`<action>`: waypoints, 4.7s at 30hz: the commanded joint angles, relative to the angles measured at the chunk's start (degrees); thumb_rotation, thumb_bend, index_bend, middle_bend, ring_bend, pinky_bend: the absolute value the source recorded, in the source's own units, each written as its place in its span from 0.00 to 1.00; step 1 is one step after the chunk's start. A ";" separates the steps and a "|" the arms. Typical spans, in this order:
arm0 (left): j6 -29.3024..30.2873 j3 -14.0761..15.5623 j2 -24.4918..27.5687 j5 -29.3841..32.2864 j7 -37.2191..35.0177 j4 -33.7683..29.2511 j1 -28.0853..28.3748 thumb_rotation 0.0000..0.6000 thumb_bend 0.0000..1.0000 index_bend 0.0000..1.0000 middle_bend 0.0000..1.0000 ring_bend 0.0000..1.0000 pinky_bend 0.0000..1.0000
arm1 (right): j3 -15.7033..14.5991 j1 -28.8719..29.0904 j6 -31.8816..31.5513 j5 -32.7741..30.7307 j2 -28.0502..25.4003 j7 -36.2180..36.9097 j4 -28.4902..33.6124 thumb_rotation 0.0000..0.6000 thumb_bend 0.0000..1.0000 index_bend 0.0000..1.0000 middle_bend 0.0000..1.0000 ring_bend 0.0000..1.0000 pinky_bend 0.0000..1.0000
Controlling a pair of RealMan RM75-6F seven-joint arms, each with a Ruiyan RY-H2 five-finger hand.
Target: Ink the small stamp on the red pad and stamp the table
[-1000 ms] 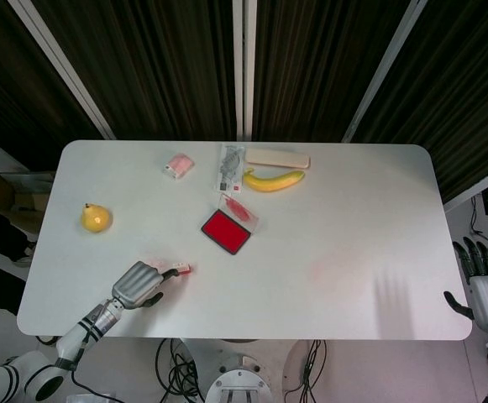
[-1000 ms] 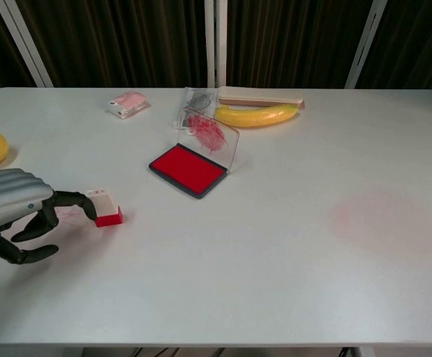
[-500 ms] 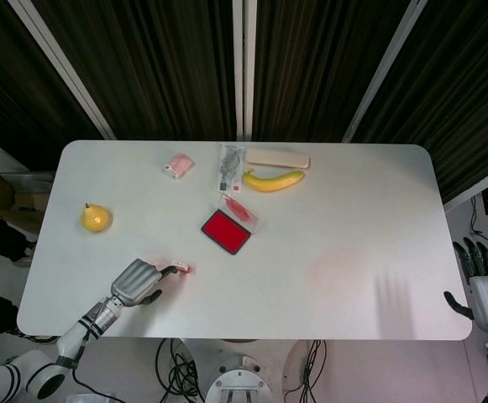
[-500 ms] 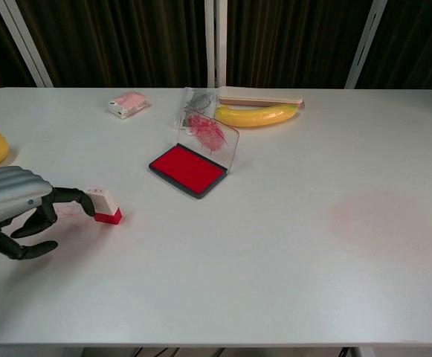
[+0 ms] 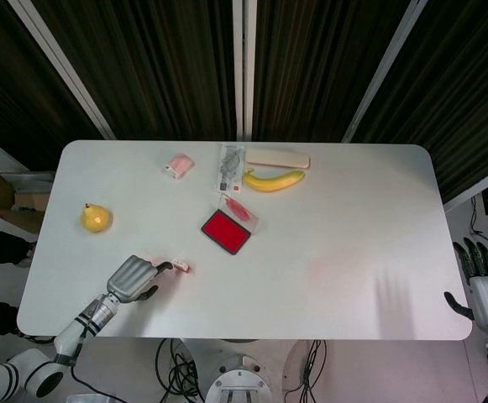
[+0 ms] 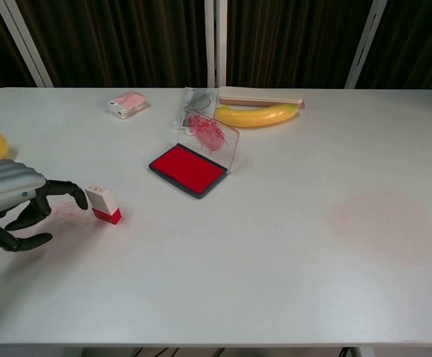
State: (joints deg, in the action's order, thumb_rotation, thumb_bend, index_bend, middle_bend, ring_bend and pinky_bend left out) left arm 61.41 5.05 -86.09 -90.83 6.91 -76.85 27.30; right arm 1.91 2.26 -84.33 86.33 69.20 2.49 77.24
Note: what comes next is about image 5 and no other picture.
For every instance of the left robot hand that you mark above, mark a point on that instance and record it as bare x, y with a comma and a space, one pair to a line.
130, 279

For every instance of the small red white eraser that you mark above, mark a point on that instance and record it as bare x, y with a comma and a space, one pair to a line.
181, 265

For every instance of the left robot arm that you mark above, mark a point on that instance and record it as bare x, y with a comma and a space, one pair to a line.
69, 336

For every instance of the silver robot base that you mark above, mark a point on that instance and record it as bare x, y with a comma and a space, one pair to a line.
239, 384

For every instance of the yellow pear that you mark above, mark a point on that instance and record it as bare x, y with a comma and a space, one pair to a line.
96, 220

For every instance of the red ink pad black case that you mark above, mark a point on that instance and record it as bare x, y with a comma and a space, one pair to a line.
224, 230

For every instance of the pink tissue packet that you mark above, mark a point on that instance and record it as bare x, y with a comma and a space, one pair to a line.
178, 165

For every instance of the grey metal block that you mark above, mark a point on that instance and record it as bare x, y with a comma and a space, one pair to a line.
88, 399

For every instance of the clear ink pad lid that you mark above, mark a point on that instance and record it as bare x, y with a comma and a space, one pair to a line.
240, 210

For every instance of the clear plastic package grey item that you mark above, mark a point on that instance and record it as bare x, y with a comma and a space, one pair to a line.
230, 165

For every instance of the brown cardboard box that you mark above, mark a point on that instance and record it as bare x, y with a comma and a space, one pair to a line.
2, 197

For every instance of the yellow banana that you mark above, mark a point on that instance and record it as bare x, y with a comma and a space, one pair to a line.
273, 181

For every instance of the beige oblong case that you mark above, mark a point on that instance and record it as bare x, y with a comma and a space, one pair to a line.
277, 158

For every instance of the dark pleated curtain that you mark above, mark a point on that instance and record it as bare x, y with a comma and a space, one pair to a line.
151, 63
12, 92
458, 96
319, 63

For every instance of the white frame post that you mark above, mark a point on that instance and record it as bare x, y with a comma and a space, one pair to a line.
244, 67
63, 69
384, 71

